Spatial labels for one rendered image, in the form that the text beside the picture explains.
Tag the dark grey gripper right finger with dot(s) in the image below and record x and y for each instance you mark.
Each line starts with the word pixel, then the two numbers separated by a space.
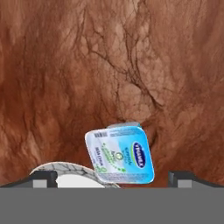
pixel 180 178

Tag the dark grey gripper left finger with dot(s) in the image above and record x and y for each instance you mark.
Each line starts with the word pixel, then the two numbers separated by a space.
pixel 43 177

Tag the white plate with patterned rim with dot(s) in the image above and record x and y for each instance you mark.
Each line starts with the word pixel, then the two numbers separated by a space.
pixel 74 178

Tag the blue white yogurt container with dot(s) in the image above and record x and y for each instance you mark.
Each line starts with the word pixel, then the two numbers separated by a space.
pixel 122 155

